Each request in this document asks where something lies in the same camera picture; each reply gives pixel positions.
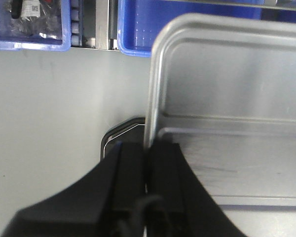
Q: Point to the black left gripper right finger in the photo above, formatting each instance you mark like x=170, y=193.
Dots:
x=191, y=208

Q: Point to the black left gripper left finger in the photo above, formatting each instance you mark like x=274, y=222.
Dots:
x=91, y=206

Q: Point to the silver metal tray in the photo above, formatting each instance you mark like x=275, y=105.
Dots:
x=230, y=103

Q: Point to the large silver base tray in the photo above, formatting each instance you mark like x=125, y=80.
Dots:
x=129, y=131

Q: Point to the lower blue bin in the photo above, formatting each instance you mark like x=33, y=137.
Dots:
x=143, y=25

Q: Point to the blue bin with bags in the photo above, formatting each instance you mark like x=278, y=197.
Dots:
x=35, y=24

